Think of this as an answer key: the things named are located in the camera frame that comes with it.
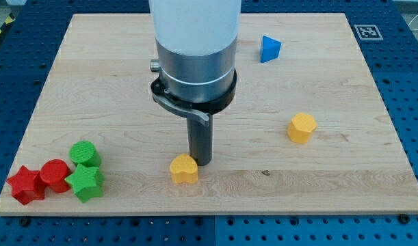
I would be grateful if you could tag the green star block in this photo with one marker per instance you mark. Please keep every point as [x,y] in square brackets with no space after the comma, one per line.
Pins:
[86,182]

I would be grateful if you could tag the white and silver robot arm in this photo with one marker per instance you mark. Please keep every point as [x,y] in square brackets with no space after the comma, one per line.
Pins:
[196,46]

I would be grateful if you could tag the yellow heart block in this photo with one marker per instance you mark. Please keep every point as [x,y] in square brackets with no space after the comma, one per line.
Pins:
[184,169]

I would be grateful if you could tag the red cylinder block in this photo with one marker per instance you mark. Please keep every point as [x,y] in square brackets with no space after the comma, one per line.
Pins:
[53,174]

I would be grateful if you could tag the red star block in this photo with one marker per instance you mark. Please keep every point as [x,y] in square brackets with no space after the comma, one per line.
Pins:
[27,185]

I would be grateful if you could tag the blue triangle block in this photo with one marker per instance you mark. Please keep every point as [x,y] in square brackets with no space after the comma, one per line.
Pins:
[270,49]

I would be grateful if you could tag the yellow hexagon block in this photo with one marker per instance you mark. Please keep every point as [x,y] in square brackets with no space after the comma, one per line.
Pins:
[301,127]

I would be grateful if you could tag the fiducial marker tag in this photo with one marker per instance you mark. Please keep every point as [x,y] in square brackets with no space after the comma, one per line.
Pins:
[368,32]

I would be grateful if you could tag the yellow black hazard tape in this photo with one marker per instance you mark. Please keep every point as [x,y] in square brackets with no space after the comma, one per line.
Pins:
[6,26]

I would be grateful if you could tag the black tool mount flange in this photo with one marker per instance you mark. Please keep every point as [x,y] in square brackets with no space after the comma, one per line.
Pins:
[196,111]

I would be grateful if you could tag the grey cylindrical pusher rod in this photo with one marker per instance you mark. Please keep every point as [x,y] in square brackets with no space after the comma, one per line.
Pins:
[200,139]

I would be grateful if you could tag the green cylinder block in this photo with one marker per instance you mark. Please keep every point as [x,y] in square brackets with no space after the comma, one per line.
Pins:
[85,153]

